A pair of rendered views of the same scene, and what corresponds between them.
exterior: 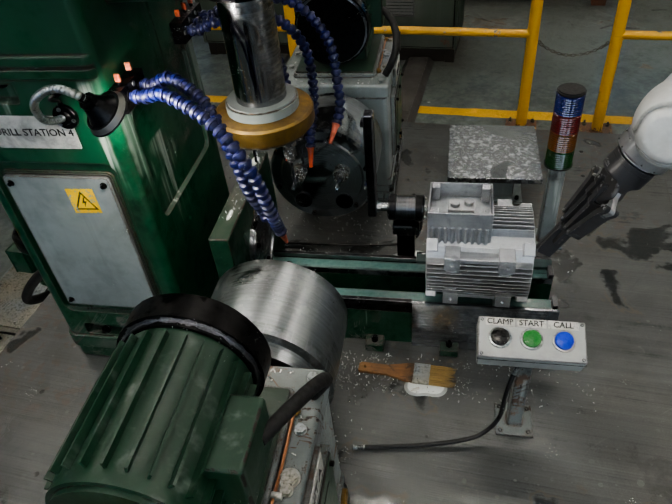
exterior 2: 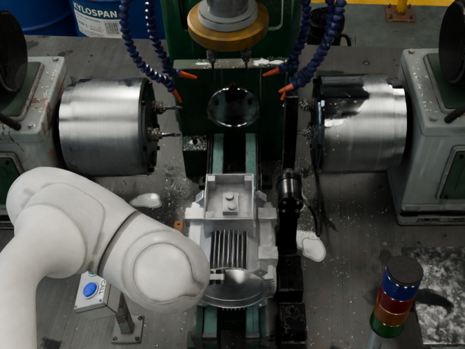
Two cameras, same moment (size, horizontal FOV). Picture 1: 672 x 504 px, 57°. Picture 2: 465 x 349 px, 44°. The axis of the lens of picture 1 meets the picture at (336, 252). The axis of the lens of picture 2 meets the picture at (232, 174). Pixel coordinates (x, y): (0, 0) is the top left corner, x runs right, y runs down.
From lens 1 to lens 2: 1.27 m
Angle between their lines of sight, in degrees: 55
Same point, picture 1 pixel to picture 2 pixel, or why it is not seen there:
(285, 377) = (34, 114)
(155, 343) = not seen: outside the picture
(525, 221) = (223, 257)
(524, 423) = (123, 336)
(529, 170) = (440, 329)
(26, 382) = not seen: hidden behind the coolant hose
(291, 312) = (93, 110)
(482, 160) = (447, 280)
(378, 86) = (424, 119)
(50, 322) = not seen: hidden behind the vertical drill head
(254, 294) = (105, 88)
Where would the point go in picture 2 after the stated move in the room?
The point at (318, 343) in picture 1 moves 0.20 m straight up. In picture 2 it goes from (82, 136) to (60, 66)
